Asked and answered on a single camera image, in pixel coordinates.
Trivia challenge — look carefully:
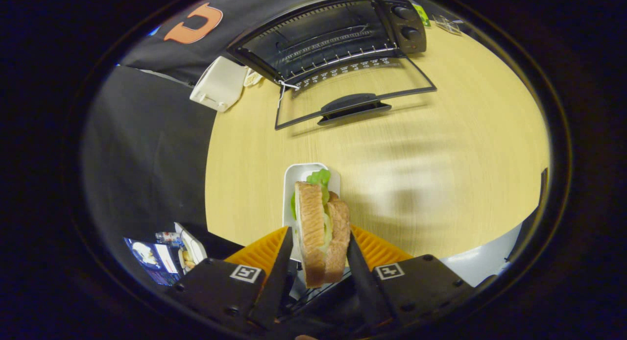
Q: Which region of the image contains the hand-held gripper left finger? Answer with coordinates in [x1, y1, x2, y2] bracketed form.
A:
[167, 226, 294, 331]

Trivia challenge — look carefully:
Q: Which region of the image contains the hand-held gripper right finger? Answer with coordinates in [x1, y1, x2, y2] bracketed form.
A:
[347, 225, 483, 331]

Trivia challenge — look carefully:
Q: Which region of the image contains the toast sandwich with lettuce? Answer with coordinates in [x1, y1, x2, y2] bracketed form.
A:
[291, 169, 351, 289]

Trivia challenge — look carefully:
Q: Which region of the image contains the black toaster oven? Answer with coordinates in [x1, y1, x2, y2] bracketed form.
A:
[226, 0, 437, 131]

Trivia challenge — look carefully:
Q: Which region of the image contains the white open box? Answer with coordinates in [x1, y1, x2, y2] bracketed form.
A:
[174, 222, 208, 274]

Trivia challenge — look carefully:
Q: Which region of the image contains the white pop-up toaster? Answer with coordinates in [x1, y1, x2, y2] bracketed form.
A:
[190, 56, 249, 113]

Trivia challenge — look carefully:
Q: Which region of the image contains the white rectangular plate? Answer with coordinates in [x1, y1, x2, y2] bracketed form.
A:
[283, 163, 341, 262]

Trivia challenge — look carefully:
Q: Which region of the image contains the blue printed packet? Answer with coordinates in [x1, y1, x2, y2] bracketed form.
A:
[124, 237, 179, 286]

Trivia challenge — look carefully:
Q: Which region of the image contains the dark panel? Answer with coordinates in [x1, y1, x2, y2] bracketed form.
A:
[505, 168, 549, 265]

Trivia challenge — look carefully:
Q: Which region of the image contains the clear bottle with green label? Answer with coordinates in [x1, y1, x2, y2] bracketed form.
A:
[402, 0, 432, 27]

